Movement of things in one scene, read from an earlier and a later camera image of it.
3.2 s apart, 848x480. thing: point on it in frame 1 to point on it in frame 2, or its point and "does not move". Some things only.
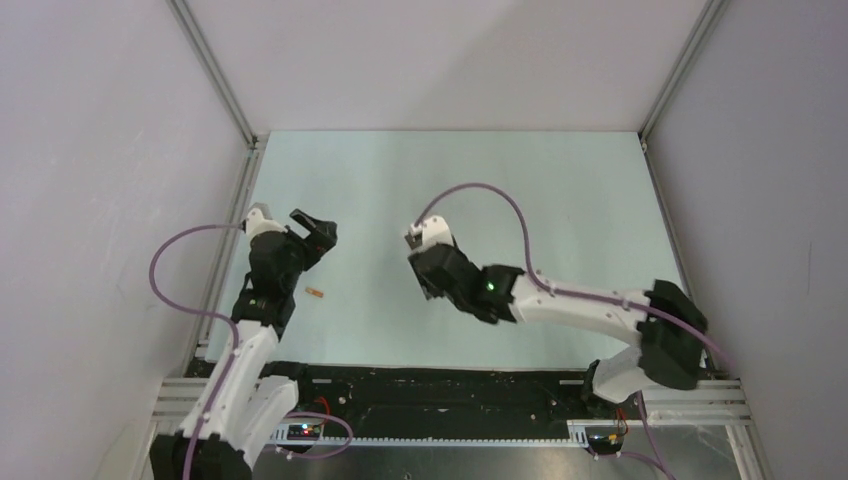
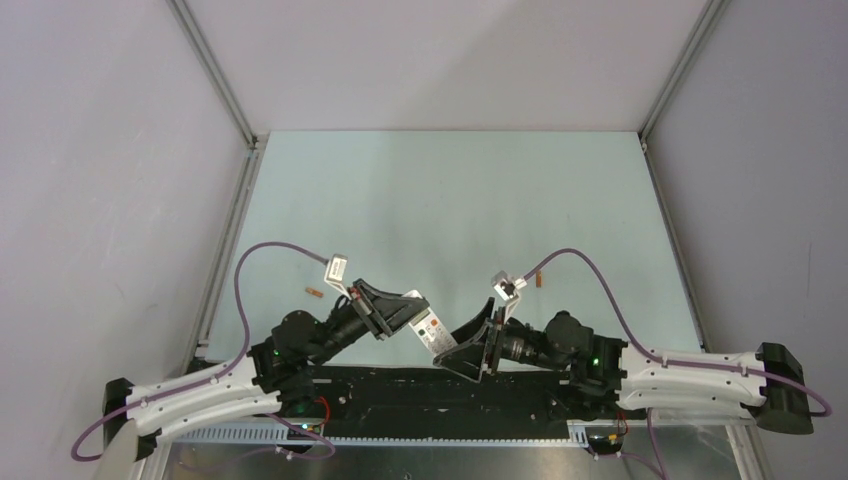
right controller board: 604,440 does not move
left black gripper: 322,237 to 382,312
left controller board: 303,432 does not move
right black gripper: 429,287 to 473,343
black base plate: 437,402 does not move
